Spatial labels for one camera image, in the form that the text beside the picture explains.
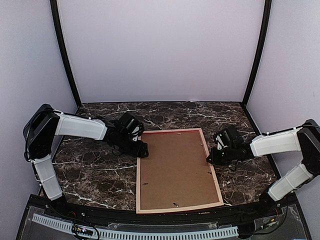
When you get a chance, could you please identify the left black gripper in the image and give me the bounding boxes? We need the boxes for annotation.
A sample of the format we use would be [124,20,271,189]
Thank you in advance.
[116,132,149,159]

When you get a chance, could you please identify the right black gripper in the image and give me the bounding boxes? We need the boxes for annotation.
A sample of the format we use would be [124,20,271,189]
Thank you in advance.
[206,145,236,166]

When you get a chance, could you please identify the brown cardboard backing board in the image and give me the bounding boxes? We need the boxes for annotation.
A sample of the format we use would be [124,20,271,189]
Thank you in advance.
[140,131,219,209]

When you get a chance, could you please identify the red wooden picture frame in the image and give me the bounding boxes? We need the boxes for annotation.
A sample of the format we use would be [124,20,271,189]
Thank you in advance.
[136,127,225,214]

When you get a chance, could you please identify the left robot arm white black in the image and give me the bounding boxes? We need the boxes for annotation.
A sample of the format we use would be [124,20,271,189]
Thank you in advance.
[23,104,149,218]

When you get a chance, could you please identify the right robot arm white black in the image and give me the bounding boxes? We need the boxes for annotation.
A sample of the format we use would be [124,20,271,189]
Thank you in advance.
[206,119,320,217]

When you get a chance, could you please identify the small circuit board with led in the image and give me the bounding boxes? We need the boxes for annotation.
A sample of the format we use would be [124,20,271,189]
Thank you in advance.
[71,224,93,236]

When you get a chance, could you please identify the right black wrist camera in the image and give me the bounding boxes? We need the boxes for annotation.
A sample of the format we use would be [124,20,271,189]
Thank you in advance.
[214,125,244,150]

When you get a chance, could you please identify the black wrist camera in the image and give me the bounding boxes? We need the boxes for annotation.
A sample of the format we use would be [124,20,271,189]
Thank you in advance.
[119,112,139,133]
[214,125,244,150]

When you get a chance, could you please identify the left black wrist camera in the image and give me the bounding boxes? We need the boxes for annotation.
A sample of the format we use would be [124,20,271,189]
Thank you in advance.
[119,112,139,133]

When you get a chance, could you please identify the black front mounting rail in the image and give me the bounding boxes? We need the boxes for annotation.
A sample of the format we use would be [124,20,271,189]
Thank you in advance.
[23,194,302,227]

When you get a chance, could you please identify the white slotted cable duct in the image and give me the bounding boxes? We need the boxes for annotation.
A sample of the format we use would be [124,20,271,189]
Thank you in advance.
[31,213,239,240]

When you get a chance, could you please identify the black left corner post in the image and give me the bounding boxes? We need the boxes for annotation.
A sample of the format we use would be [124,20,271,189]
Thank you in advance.
[49,0,82,108]

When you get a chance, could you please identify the black corner post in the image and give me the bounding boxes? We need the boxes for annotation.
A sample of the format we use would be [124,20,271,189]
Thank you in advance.
[49,0,82,108]
[242,0,272,107]

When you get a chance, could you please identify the black right corner post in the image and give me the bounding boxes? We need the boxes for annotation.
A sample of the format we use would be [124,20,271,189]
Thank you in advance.
[242,0,272,107]

